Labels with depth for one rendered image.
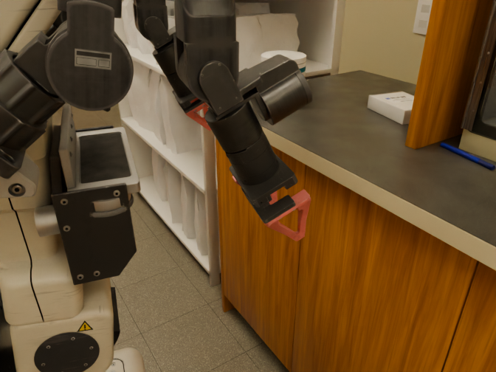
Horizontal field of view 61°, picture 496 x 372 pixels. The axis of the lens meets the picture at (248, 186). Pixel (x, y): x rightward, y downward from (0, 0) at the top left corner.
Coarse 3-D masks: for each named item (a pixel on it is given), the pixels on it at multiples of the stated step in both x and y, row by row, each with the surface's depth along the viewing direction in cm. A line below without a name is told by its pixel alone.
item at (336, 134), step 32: (320, 96) 135; (352, 96) 135; (288, 128) 109; (320, 128) 109; (352, 128) 109; (384, 128) 109; (320, 160) 94; (352, 160) 92; (384, 160) 92; (416, 160) 92; (448, 160) 92; (384, 192) 80; (416, 192) 79; (448, 192) 79; (480, 192) 79; (416, 224) 76; (448, 224) 70; (480, 224) 69; (480, 256) 67
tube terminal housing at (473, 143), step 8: (464, 136) 95; (472, 136) 94; (480, 136) 92; (464, 144) 96; (472, 144) 94; (480, 144) 93; (488, 144) 91; (472, 152) 95; (480, 152) 93; (488, 152) 92
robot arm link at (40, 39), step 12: (36, 36) 42; (24, 48) 41; (36, 48) 39; (24, 60) 39; (36, 60) 40; (24, 72) 40; (36, 72) 40; (36, 84) 41; (48, 84) 41; (108, 108) 44
